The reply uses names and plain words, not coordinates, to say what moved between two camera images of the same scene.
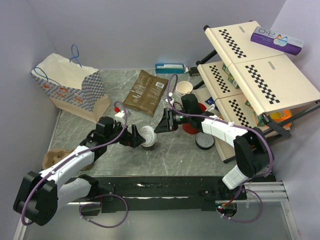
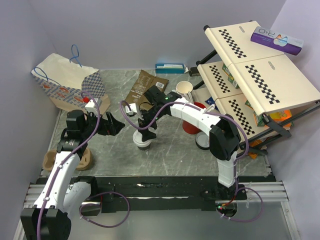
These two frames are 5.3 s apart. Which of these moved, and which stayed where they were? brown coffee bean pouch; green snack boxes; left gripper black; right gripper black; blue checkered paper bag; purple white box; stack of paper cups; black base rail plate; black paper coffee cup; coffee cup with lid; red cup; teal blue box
Moved: right gripper black; left gripper black; coffee cup with lid; black paper coffee cup
Stayed: blue checkered paper bag; brown coffee bean pouch; green snack boxes; red cup; teal blue box; black base rail plate; stack of paper cups; purple white box
